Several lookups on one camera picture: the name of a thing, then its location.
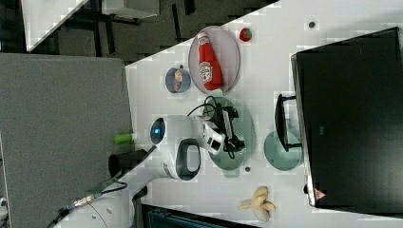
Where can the green oval strainer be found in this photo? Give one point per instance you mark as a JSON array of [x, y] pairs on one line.
[[231, 163]]

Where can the red plush ketchup bottle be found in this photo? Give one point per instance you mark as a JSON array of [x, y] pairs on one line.
[[209, 66]]

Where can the red toy strawberry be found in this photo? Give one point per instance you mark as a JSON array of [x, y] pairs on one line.
[[246, 34]]

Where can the black cylinder mount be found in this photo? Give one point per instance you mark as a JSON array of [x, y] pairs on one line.
[[119, 164]]

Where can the small blue bowl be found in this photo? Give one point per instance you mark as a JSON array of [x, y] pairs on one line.
[[170, 80]]

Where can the grey round plate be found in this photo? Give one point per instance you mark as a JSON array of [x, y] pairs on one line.
[[227, 53]]

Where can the green cylinder object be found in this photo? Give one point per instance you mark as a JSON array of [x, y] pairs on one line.
[[125, 138]]

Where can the peeled toy banana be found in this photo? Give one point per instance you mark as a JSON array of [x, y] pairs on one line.
[[259, 204]]

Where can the light green mug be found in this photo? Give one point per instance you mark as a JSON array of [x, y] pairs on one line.
[[278, 157]]

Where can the toy strawberry in bowl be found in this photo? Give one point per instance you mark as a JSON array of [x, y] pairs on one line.
[[177, 87]]

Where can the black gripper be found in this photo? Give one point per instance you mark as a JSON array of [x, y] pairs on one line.
[[223, 118]]

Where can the toy orange slice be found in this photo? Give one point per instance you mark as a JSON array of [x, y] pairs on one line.
[[178, 76]]

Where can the black toaster oven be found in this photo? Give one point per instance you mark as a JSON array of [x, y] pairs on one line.
[[349, 97]]

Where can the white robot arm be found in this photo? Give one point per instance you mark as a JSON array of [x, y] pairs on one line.
[[177, 142]]

